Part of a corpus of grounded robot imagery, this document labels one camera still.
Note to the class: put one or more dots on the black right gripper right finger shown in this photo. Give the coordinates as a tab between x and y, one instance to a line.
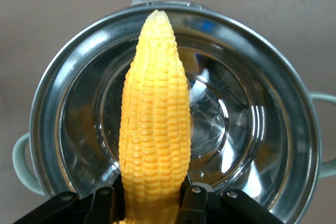
225	208

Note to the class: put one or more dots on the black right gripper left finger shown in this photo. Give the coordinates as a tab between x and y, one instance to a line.
78	208

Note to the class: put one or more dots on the yellow corn cob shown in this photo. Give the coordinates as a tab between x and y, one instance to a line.
155	119

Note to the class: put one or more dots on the grey electric cooking pot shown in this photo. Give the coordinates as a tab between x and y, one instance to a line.
236	64

